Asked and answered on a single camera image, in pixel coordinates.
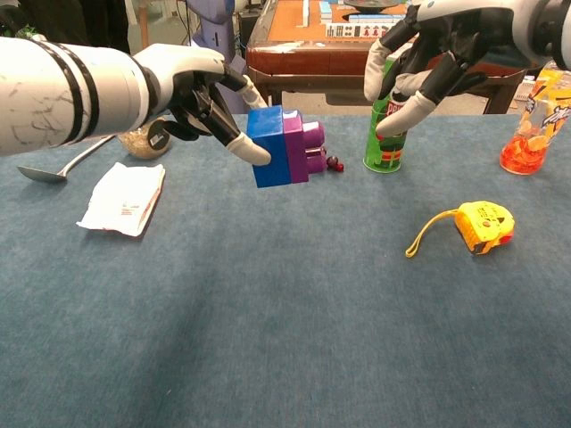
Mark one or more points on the blue toy block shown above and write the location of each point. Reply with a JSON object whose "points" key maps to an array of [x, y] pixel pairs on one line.
{"points": [[267, 134]]}

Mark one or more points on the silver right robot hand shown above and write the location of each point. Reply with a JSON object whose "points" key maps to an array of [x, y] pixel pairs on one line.
{"points": [[473, 35]]}

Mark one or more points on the orange drink bottle yellow cap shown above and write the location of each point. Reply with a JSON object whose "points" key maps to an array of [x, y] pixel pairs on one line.
{"points": [[524, 147]]}

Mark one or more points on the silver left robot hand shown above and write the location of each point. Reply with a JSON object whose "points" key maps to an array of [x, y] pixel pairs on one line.
{"points": [[183, 62]]}

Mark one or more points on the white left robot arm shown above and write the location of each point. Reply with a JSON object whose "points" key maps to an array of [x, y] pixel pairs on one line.
{"points": [[44, 89]]}

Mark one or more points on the green Pringles can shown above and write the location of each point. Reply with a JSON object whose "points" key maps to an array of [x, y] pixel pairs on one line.
{"points": [[383, 153]]}

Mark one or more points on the brown mahjong table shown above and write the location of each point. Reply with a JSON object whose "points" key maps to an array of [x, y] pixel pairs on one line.
{"points": [[312, 58]]}

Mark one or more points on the yellow tape measure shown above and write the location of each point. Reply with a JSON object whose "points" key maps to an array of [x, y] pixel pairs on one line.
{"points": [[484, 223]]}

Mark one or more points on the dark red grape bunch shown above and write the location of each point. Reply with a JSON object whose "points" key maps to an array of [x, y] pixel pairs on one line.
{"points": [[333, 162]]}

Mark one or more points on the purple toy block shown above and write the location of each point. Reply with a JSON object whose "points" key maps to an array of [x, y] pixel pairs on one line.
{"points": [[296, 151]]}

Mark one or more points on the glass jar black lid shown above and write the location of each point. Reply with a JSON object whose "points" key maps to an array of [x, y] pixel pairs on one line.
{"points": [[138, 142]]}

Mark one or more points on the blue felt table cloth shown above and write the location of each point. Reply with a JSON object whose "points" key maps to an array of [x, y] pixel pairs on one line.
{"points": [[312, 334]]}

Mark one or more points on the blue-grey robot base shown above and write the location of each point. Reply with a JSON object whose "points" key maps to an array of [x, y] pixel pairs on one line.
{"points": [[214, 27]]}

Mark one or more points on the white paper packet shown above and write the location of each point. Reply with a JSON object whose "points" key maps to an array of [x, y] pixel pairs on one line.
{"points": [[120, 200]]}

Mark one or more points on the face-up mahjong tile row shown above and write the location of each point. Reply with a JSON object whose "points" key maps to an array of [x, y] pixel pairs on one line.
{"points": [[357, 30]]}

